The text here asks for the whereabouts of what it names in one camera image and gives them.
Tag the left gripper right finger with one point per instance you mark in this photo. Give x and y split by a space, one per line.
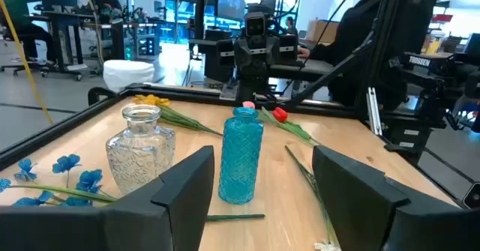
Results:
356 206

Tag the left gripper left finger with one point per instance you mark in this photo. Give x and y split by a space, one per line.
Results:
180 206

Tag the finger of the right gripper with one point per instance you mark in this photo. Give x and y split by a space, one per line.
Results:
225 60
288 56

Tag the white flower bunch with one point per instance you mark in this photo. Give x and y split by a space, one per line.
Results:
327 247

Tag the red tulip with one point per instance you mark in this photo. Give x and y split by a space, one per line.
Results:
280 114

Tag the yellow flower bunch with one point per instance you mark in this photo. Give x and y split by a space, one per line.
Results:
152 100

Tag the blue flower bunch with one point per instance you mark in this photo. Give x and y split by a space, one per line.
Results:
90 180

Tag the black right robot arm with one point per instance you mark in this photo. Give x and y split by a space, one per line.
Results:
420 61

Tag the clear glass vase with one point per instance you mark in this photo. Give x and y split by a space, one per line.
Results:
138 157

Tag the teal glass vase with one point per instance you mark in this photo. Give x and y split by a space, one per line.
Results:
240 161

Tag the black computer case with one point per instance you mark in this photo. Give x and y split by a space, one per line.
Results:
210 69

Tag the person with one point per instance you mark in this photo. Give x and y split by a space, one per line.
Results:
17 7
290 26
348 26
108 2

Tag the cardboard box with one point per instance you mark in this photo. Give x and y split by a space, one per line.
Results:
322 31

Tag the black monitor screen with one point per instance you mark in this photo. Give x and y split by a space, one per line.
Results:
230 0

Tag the white bin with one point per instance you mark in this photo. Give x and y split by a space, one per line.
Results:
127 75

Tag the black desk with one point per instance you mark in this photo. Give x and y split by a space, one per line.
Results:
56 41

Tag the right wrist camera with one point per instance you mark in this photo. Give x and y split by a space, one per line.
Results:
255 25

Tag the silver aluminium bracket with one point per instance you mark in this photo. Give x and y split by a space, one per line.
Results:
374 112

